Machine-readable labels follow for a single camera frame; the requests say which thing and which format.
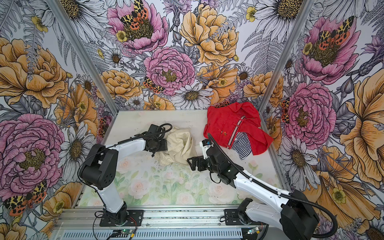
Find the cream beige cloth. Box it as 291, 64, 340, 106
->
155, 129, 197, 167

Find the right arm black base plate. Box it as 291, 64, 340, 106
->
220, 209, 257, 226

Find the green circuit board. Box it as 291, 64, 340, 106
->
114, 229, 133, 236
247, 227, 260, 235

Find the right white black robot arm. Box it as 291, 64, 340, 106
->
187, 139, 320, 240

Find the left aluminium corner post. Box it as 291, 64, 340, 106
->
47, 1, 119, 116

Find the aluminium front rail frame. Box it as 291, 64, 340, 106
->
53, 205, 301, 231

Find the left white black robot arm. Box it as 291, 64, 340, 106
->
78, 123, 173, 227

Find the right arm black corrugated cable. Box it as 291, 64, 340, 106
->
206, 133, 339, 239

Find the aluminium corner post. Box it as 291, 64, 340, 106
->
47, 1, 119, 116
258, 0, 315, 113

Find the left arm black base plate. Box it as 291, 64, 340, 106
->
99, 210, 144, 227

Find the white slotted cable duct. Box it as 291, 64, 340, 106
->
58, 228, 243, 240

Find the right aluminium corner post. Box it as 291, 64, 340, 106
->
258, 0, 315, 113

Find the left green circuit board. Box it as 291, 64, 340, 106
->
114, 229, 133, 236

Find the right green circuit board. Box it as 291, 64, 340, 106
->
247, 227, 260, 235

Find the red shirt with striped trim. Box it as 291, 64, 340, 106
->
204, 102, 274, 155

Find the blue white striped cloth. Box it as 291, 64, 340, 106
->
232, 132, 252, 160

